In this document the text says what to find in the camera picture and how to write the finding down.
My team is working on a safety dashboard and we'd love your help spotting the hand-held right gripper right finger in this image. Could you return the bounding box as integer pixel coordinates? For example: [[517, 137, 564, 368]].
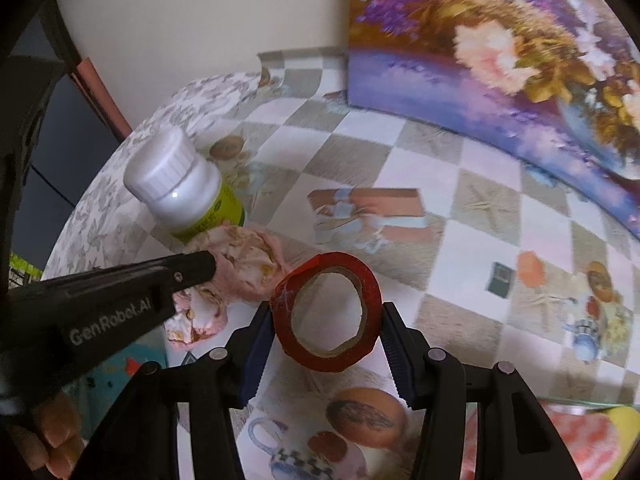
[[381, 301, 583, 480]]

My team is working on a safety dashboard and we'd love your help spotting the green printed sheet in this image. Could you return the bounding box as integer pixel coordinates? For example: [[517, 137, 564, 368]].
[[9, 252, 45, 277]]

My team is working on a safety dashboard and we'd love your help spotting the pink white zigzag cloth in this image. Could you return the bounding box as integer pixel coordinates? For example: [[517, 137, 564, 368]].
[[542, 405, 626, 480]]

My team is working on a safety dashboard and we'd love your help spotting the grey leaf print cloth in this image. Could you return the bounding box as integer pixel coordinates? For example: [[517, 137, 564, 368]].
[[44, 72, 266, 281]]

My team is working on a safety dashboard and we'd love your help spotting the teal plastic toy box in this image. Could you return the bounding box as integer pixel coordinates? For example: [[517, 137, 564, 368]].
[[70, 332, 171, 401]]

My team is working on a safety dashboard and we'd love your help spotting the red tape roll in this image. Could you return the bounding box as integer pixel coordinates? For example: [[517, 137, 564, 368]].
[[270, 251, 383, 373]]

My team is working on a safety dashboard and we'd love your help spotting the yellow sponge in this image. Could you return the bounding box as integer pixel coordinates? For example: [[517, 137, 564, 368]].
[[602, 405, 632, 456]]

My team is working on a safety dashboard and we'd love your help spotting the floral painting canvas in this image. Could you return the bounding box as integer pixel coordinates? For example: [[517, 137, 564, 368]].
[[346, 0, 640, 241]]

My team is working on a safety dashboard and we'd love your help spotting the dark cabinet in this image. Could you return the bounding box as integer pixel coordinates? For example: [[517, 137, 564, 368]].
[[0, 10, 121, 281]]

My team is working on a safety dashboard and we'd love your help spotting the pink board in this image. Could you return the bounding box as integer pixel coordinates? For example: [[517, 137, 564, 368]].
[[70, 57, 133, 143]]

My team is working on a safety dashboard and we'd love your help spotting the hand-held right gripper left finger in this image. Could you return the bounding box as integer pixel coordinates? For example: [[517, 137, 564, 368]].
[[82, 302, 275, 480]]

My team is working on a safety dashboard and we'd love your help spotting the teal box tray white inside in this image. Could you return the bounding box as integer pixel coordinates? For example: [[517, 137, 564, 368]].
[[537, 394, 626, 411]]

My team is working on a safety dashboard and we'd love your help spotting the white capped bottle green label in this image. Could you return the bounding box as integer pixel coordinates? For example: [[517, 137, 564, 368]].
[[123, 127, 247, 242]]

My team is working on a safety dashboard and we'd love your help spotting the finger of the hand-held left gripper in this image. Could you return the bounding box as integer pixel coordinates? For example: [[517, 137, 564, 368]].
[[152, 250, 218, 312]]

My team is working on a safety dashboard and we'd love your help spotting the person's left hand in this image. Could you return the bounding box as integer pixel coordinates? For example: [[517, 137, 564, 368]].
[[10, 392, 87, 479]]

